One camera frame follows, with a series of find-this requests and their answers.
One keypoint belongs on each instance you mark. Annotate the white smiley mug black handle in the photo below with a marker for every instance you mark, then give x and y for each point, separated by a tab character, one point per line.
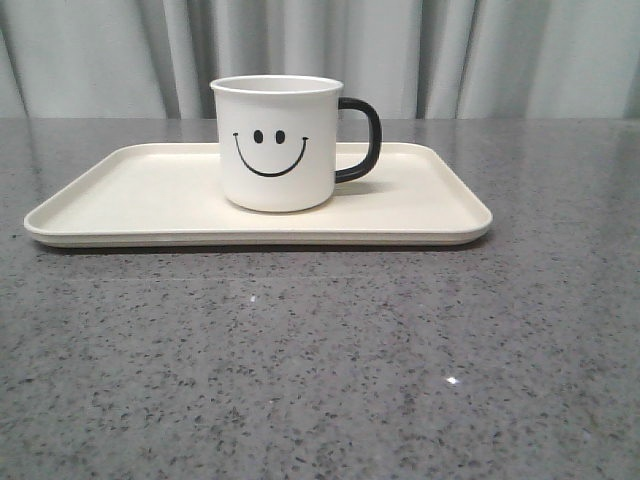
277	140

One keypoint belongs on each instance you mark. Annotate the cream rectangular plastic tray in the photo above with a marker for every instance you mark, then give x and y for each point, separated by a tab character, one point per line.
169	194

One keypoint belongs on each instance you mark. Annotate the grey pleated curtain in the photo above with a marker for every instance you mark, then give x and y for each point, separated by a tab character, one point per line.
409	59

